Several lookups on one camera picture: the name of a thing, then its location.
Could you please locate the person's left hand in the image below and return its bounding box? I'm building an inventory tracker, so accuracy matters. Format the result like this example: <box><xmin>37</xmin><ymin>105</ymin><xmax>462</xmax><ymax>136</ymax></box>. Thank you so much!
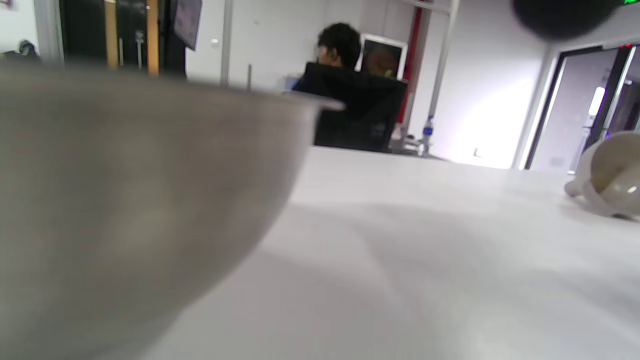
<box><xmin>512</xmin><ymin>0</ymin><xmax>621</xmax><ymax>42</ymax></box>

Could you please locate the white plastic funnel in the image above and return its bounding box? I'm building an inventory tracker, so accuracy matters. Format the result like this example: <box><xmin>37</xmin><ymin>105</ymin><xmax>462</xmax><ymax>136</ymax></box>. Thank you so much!
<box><xmin>565</xmin><ymin>131</ymin><xmax>640</xmax><ymax>221</ymax></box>

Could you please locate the stainless steel bowl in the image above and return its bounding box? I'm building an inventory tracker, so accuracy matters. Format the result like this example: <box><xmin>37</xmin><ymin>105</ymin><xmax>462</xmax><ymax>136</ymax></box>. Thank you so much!
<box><xmin>0</xmin><ymin>62</ymin><xmax>346</xmax><ymax>360</ymax></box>

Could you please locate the dark framed glass door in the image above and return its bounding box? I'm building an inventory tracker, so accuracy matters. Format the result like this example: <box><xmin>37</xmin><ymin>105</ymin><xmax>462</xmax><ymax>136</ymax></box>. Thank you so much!
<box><xmin>522</xmin><ymin>44</ymin><xmax>640</xmax><ymax>173</ymax></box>

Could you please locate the red pipe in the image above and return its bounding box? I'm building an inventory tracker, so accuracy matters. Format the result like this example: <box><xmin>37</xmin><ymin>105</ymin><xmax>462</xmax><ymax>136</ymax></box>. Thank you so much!
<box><xmin>397</xmin><ymin>7</ymin><xmax>425</xmax><ymax>126</ymax></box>

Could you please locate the clear water bottle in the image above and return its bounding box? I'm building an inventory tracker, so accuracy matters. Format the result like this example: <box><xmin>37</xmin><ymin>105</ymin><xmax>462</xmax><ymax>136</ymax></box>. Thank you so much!
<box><xmin>422</xmin><ymin>115</ymin><xmax>435</xmax><ymax>156</ymax></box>

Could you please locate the white framed monitor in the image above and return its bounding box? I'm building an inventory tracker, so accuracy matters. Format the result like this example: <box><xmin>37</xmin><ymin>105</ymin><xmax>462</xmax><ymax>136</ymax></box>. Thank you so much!
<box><xmin>359</xmin><ymin>34</ymin><xmax>408</xmax><ymax>81</ymax></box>

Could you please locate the dark wall screen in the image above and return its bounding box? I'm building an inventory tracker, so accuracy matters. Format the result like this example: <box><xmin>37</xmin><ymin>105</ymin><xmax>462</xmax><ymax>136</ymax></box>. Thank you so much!
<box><xmin>172</xmin><ymin>0</ymin><xmax>203</xmax><ymax>51</ymax></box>

